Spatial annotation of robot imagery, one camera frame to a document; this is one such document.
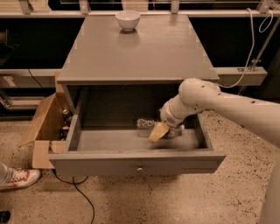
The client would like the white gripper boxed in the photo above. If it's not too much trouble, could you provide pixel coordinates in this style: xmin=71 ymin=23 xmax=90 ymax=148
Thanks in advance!
xmin=149 ymin=102 xmax=183 ymax=142

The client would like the clear plastic water bottle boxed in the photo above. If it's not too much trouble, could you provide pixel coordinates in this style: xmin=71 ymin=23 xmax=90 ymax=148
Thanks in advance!
xmin=136 ymin=118 xmax=185 ymax=138

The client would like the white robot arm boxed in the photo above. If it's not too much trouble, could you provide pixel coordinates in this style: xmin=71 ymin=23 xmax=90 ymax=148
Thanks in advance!
xmin=149 ymin=78 xmax=280 ymax=224

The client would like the round metal drawer knob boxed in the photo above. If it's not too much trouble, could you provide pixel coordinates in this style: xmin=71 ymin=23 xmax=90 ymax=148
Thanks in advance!
xmin=136 ymin=165 xmax=144 ymax=173

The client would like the grey open top drawer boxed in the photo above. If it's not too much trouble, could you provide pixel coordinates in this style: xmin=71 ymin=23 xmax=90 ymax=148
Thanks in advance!
xmin=49 ymin=84 xmax=226 ymax=177

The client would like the grey cabinet counter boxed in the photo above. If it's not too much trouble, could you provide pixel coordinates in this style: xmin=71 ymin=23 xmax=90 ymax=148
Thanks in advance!
xmin=56 ymin=14 xmax=220 ymax=130

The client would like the can in cardboard box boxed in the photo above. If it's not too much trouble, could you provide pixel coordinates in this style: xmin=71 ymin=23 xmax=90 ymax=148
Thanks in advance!
xmin=62 ymin=109 xmax=73 ymax=126

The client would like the white ceramic bowl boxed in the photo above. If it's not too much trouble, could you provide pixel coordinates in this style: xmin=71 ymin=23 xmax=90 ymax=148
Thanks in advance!
xmin=115 ymin=10 xmax=141 ymax=31

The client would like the brown cardboard box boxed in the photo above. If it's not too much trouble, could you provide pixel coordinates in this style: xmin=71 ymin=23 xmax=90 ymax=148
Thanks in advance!
xmin=19 ymin=71 xmax=69 ymax=169

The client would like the white red sneaker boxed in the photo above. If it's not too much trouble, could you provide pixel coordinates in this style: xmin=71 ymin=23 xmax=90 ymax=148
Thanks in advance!
xmin=0 ymin=168 xmax=41 ymax=191

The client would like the black shoe tip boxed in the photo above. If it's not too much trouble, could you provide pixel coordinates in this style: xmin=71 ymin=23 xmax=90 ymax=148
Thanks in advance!
xmin=0 ymin=211 xmax=11 ymax=223

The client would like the white cable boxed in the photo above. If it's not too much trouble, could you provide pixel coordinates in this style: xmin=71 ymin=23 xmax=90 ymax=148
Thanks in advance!
xmin=214 ymin=7 xmax=277 ymax=89

